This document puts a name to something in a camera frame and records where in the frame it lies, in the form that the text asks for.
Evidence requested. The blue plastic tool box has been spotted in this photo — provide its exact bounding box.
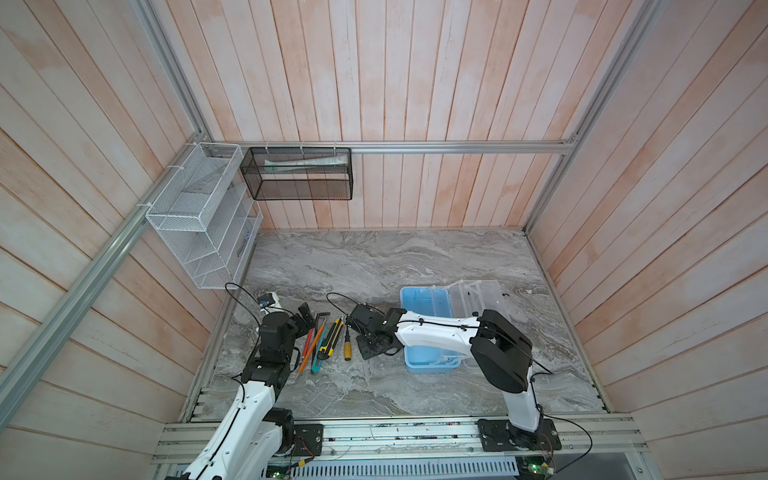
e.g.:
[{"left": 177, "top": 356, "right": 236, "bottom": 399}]
[{"left": 398, "top": 278, "right": 511, "bottom": 374}]

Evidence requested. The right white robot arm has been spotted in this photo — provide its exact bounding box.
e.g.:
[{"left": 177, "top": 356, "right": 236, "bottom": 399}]
[{"left": 347, "top": 305, "right": 542, "bottom": 433}]

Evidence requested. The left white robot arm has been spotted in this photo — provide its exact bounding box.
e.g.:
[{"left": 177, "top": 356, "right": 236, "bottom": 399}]
[{"left": 179, "top": 303, "right": 317, "bottom": 479}]

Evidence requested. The orange pencil tool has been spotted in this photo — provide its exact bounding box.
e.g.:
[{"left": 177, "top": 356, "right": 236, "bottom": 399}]
[{"left": 298, "top": 325, "right": 324, "bottom": 375}]

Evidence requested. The grey hex key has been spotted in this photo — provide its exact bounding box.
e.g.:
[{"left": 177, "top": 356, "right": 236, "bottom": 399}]
[{"left": 315, "top": 312, "right": 330, "bottom": 328}]

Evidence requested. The yellow black utility knife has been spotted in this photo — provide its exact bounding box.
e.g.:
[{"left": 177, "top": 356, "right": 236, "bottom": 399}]
[{"left": 320, "top": 317, "right": 345, "bottom": 361}]

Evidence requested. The teal utility knife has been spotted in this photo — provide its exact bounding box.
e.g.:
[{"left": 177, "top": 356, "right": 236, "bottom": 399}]
[{"left": 310, "top": 326, "right": 325, "bottom": 374}]

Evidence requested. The red handled tool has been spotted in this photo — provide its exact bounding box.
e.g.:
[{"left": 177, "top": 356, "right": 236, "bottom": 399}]
[{"left": 302, "top": 328, "right": 316, "bottom": 358}]

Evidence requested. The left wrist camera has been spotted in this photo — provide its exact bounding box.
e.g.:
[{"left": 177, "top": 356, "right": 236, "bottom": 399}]
[{"left": 256, "top": 292, "right": 282, "bottom": 312}]

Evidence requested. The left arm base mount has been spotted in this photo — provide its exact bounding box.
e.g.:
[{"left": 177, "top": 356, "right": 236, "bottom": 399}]
[{"left": 275, "top": 423, "right": 324, "bottom": 458}]

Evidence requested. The white wire mesh shelf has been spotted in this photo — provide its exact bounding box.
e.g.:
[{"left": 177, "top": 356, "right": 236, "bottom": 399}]
[{"left": 146, "top": 142, "right": 263, "bottom": 290}]

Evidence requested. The black wire mesh basket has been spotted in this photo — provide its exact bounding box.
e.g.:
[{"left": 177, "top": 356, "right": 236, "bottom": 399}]
[{"left": 240, "top": 146, "right": 354, "bottom": 201}]

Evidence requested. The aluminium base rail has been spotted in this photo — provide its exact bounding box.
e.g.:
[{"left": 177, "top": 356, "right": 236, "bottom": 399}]
[{"left": 147, "top": 414, "right": 661, "bottom": 479}]

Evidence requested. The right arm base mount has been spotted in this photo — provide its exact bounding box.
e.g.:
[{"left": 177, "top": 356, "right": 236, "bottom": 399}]
[{"left": 476, "top": 418, "right": 562, "bottom": 452}]

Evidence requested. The aluminium frame rail back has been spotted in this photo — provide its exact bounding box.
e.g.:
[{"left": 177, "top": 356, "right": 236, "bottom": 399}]
[{"left": 233, "top": 140, "right": 576, "bottom": 155}]

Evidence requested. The aluminium frame rail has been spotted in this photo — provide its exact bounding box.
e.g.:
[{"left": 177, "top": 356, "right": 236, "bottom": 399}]
[
  {"left": 522, "top": 1, "right": 669, "bottom": 237},
  {"left": 233, "top": 140, "right": 576, "bottom": 155},
  {"left": 0, "top": 0, "right": 208, "bottom": 430}
]

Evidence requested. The aluminium frame rail left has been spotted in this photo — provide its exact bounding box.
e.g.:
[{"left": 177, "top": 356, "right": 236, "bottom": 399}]
[{"left": 0, "top": 0, "right": 208, "bottom": 430}]

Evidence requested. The aluminium frame rail right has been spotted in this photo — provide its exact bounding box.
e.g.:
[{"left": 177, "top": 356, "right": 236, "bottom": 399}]
[{"left": 522, "top": 1, "right": 669, "bottom": 237}]

